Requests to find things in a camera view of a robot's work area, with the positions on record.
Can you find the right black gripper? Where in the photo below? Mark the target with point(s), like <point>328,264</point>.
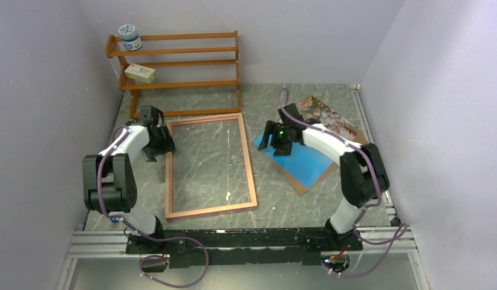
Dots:
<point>272,128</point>

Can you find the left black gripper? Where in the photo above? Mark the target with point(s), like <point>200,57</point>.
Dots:
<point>167,146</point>

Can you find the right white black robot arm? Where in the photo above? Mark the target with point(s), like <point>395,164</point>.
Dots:
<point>362,172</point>

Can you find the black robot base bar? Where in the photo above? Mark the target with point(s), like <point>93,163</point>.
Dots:
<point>185,248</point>

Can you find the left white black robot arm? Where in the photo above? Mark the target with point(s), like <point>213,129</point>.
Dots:
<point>109,185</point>

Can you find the small white carton box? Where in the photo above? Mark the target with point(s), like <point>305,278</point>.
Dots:
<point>140,73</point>

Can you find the wooden three-tier shelf rack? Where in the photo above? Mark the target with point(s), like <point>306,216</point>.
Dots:
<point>222,43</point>

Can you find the white blue-lidded jar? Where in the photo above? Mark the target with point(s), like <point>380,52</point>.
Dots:
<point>130,37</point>

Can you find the aluminium rail frame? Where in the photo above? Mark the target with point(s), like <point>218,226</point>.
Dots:
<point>395,238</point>

